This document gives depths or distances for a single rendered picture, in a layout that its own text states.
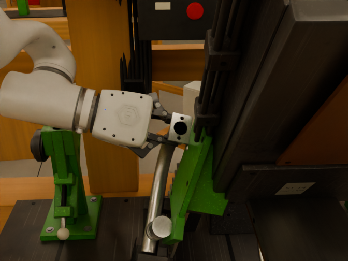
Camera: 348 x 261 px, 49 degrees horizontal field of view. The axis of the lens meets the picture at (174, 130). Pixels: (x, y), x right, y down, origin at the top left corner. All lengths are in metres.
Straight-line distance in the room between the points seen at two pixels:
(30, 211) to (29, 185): 0.15
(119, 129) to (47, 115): 0.13
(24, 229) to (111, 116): 0.45
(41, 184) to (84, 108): 0.57
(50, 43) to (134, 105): 0.18
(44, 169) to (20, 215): 1.86
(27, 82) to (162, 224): 0.34
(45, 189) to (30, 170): 1.77
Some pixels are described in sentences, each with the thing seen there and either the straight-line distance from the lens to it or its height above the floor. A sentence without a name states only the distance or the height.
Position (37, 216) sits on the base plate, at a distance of 1.07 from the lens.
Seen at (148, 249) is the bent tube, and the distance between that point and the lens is 0.79.
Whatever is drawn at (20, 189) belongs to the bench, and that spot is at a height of 0.88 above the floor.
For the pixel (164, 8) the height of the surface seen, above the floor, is 1.42.
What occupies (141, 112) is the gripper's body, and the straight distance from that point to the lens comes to 0.70.
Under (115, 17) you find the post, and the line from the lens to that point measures 0.91.
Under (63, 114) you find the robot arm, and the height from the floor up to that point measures 1.27.
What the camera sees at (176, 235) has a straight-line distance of 0.68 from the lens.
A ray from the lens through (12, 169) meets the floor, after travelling 3.01.
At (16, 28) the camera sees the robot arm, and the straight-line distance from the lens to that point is 0.63.
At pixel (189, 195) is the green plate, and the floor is 1.16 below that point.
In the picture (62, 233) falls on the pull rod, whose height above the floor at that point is 0.95.
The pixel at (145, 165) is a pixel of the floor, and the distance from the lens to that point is 2.82.
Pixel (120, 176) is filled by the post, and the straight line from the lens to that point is 1.09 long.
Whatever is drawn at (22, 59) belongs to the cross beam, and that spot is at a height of 1.25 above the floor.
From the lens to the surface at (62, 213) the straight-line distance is 0.91.
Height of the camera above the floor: 1.56
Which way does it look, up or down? 28 degrees down
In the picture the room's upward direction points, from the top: straight up
